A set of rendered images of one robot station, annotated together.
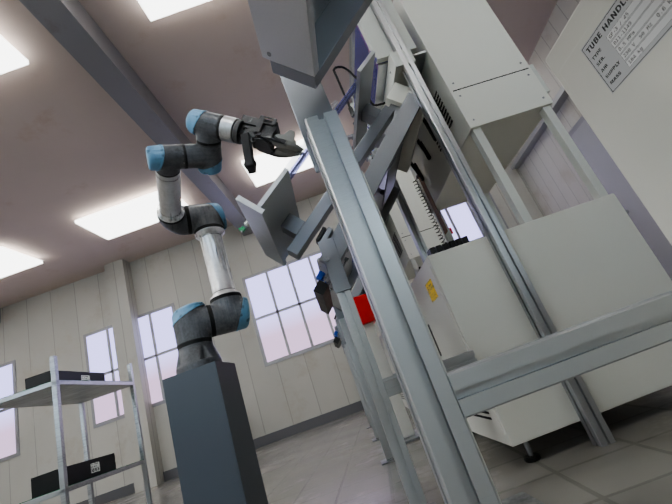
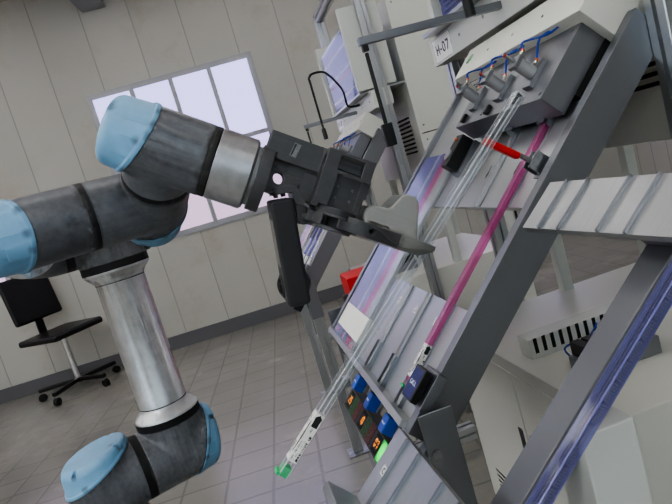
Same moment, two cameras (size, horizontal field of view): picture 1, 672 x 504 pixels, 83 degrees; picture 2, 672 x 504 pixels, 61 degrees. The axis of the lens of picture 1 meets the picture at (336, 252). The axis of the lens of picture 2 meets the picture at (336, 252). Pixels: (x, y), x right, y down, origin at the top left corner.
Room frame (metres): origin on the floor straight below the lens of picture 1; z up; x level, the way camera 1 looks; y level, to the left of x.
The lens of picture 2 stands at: (0.34, 0.13, 1.11)
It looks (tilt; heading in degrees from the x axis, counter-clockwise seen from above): 8 degrees down; 356
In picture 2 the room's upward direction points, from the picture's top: 16 degrees counter-clockwise
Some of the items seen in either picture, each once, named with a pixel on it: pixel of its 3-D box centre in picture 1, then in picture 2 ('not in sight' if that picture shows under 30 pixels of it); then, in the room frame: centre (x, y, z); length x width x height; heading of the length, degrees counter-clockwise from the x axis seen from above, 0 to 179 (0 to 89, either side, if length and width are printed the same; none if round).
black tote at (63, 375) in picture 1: (69, 383); not in sight; (2.67, 2.12, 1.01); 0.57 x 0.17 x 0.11; 5
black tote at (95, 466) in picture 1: (77, 473); not in sight; (2.67, 2.12, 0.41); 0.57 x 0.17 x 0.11; 5
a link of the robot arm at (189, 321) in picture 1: (193, 323); (107, 481); (1.31, 0.57, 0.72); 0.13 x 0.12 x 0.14; 117
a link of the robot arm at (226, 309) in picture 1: (216, 264); (140, 341); (1.37, 0.45, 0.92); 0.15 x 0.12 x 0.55; 117
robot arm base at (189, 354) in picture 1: (197, 356); not in sight; (1.31, 0.57, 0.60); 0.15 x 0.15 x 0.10
